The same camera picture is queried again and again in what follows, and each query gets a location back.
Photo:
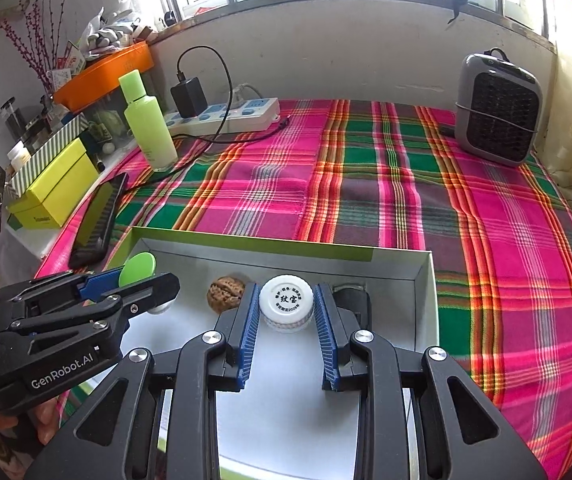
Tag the pink green plaid blanket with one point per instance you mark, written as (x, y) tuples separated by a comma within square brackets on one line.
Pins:
[(366, 185)]

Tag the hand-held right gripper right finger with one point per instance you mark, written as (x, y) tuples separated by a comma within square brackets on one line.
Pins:
[(325, 330)]

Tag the black electric shaver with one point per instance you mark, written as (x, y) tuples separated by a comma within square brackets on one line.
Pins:
[(353, 305)]

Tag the green white cardboard box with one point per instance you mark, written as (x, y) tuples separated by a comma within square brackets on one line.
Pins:
[(391, 310)]

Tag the striped cardboard box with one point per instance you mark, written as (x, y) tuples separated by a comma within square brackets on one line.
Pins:
[(51, 142)]

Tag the yellow green box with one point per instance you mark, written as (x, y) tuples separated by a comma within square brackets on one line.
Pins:
[(51, 190)]

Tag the black smartphone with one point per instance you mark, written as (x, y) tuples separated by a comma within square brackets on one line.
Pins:
[(96, 225)]

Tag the orange plastic tray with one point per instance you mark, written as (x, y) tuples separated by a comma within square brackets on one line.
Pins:
[(101, 77)]

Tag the small white bottle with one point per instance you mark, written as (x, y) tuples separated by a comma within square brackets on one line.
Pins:
[(286, 300)]

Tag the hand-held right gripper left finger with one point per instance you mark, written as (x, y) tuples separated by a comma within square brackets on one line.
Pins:
[(248, 327)]

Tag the white blue power strip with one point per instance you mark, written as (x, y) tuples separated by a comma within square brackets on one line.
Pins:
[(246, 112)]

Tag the small white jar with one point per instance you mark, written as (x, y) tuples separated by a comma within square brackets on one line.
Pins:
[(18, 154)]

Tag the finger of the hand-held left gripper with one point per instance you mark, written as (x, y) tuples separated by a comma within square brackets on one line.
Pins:
[(98, 282), (141, 292)]

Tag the brown walnut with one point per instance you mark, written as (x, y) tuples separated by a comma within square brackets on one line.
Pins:
[(223, 295)]

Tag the light green plastic bottle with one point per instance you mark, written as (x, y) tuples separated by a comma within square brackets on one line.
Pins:
[(148, 125)]

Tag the person's left hand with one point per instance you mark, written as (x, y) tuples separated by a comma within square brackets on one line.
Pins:
[(46, 422)]

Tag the pink budded branches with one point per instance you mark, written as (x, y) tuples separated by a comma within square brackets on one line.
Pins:
[(33, 50)]

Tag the grey black space heater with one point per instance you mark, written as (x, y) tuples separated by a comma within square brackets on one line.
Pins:
[(496, 110)]

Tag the pile of packets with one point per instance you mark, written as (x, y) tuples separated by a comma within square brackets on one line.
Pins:
[(111, 35)]

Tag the black charger adapter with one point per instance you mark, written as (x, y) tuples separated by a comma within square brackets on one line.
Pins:
[(188, 97)]

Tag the clear glass tank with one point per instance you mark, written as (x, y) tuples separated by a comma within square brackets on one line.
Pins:
[(116, 120)]

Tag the dark glass jar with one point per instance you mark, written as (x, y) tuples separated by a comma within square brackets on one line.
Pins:
[(13, 120)]

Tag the small black sill object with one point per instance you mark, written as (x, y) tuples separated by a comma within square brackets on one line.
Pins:
[(169, 18)]

